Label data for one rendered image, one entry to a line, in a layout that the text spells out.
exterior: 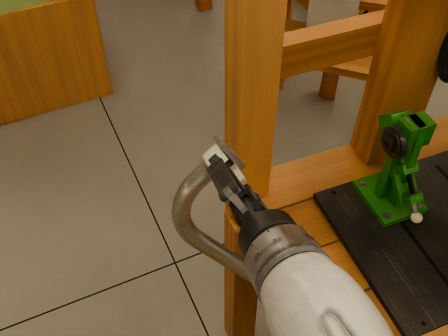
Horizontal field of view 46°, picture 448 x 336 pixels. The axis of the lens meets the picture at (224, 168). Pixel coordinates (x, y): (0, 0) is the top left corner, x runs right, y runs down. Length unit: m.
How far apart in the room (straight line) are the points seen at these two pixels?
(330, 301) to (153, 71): 2.78
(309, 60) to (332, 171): 0.36
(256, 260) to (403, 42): 0.77
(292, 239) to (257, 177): 0.72
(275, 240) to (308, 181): 0.85
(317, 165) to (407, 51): 0.40
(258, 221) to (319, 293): 0.15
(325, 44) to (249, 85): 0.24
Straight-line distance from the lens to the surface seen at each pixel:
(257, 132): 1.18
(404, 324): 1.23
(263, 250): 0.58
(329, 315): 0.50
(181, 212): 0.82
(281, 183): 1.41
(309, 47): 1.22
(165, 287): 2.25
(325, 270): 0.54
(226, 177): 0.68
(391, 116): 1.25
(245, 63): 1.04
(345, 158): 1.50
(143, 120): 2.89
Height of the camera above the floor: 1.95
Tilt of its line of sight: 48 degrees down
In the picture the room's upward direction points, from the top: straight up
